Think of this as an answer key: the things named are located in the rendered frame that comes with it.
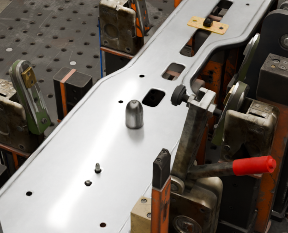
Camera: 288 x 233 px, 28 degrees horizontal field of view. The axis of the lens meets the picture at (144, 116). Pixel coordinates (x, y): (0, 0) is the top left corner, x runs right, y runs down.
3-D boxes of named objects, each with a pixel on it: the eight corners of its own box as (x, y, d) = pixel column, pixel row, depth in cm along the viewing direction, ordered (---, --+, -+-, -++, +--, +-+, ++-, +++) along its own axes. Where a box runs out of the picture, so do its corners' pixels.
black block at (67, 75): (70, 160, 135) (58, 58, 116) (110, 175, 132) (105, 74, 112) (51, 183, 130) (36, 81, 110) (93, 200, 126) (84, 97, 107)
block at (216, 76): (183, 115, 147) (190, 18, 127) (232, 131, 142) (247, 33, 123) (175, 129, 143) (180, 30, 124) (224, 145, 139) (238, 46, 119)
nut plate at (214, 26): (186, 25, 123) (186, 20, 122) (193, 16, 126) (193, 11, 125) (223, 35, 120) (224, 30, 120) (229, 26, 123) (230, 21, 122)
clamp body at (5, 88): (23, 192, 128) (-3, 66, 105) (69, 211, 124) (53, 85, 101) (-2, 222, 122) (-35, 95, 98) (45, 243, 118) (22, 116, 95)
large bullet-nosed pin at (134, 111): (130, 120, 103) (130, 92, 99) (146, 126, 102) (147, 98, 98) (122, 131, 101) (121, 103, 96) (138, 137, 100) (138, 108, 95)
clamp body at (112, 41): (111, 103, 150) (106, -16, 127) (154, 118, 146) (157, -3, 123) (93, 125, 144) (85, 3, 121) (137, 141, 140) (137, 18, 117)
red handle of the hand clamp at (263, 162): (178, 159, 85) (275, 146, 75) (185, 170, 86) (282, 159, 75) (166, 178, 82) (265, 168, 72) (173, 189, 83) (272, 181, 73)
